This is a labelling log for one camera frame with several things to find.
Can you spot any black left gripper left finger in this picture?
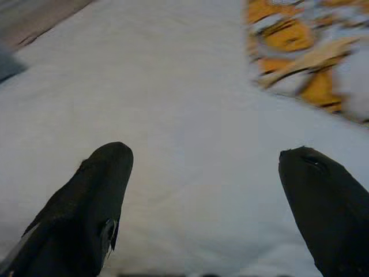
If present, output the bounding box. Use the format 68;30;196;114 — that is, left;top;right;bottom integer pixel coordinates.
0;141;134;277

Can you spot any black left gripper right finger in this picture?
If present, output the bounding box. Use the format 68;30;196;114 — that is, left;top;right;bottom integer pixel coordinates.
278;145;369;277

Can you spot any yellow egg cartoon blanket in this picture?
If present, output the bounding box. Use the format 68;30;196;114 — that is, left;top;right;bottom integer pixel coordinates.
244;0;369;126

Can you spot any white quilted mattress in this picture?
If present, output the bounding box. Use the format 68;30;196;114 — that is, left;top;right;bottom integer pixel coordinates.
0;0;369;277

